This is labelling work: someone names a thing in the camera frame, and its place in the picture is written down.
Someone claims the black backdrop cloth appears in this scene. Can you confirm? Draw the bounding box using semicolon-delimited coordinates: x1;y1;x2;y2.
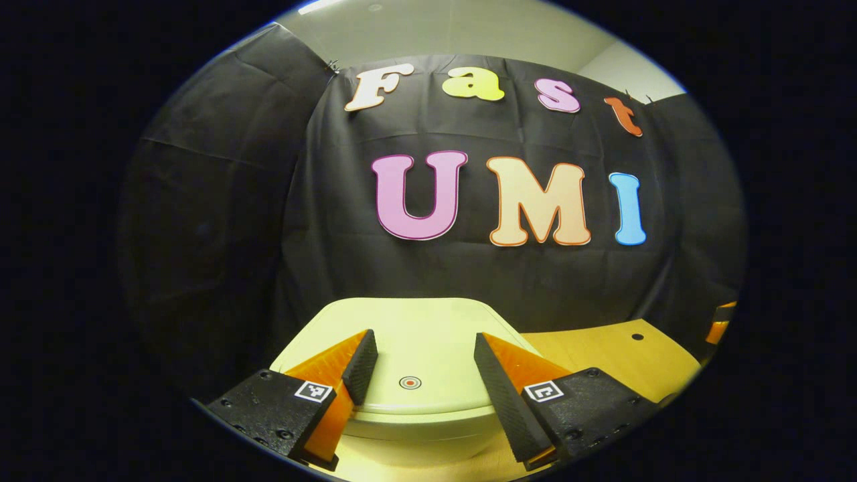
117;23;747;396

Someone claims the wooden desktop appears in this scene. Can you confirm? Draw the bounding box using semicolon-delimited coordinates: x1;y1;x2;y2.
321;318;702;482

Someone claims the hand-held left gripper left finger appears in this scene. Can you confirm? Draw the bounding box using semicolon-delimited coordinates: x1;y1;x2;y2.
206;328;379;471

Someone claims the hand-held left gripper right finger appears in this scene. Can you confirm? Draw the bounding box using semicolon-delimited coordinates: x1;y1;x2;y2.
473;331;660;471

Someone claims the green desktop garbage bin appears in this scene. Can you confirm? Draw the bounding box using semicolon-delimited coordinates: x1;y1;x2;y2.
268;297;544;463

